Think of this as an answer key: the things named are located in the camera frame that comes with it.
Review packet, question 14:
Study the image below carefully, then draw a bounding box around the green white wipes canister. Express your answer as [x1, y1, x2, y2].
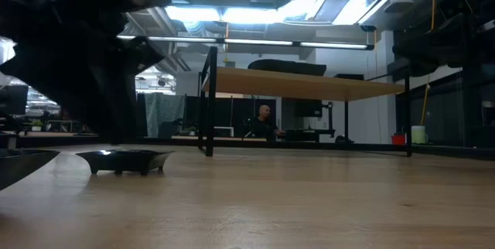
[410, 124, 427, 145]

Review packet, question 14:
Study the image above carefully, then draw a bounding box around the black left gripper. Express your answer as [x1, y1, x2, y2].
[0, 9, 138, 145]

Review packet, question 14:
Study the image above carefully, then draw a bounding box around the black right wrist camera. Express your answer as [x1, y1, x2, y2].
[439, 0, 476, 21]

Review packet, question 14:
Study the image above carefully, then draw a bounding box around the black glossy leaf-shaped plate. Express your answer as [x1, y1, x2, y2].
[0, 148, 61, 193]
[290, 61, 328, 77]
[247, 59, 295, 75]

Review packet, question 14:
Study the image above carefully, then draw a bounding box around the thin yellow hanging cord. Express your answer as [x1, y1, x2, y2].
[419, 0, 438, 126]

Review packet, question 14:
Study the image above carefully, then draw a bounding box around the grey cloth partition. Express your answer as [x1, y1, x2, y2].
[135, 91, 187, 140]

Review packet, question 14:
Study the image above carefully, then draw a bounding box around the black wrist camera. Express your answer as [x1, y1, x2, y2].
[439, 0, 476, 21]
[121, 36, 166, 75]

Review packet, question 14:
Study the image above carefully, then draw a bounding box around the low black desk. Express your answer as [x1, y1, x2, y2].
[276, 127, 355, 145]

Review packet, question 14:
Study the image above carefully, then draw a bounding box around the long tube light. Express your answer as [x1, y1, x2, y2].
[115, 34, 375, 51]

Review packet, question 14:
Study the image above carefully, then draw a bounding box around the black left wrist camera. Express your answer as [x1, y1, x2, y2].
[121, 36, 166, 75]

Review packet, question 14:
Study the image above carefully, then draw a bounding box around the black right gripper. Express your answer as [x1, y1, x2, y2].
[392, 11, 495, 77]

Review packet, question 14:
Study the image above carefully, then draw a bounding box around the dark computer monitor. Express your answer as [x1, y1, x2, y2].
[0, 84, 30, 116]

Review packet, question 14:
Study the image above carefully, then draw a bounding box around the wooden shelf black frame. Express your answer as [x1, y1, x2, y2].
[197, 46, 413, 158]

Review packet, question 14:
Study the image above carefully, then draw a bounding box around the black glossy rounded plate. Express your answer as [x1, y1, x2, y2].
[75, 148, 173, 176]
[334, 73, 365, 81]

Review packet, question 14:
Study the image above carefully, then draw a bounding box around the person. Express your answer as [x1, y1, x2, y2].
[247, 104, 287, 141]

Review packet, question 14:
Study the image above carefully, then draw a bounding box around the black wall-mounted screen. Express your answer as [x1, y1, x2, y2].
[295, 97, 324, 118]

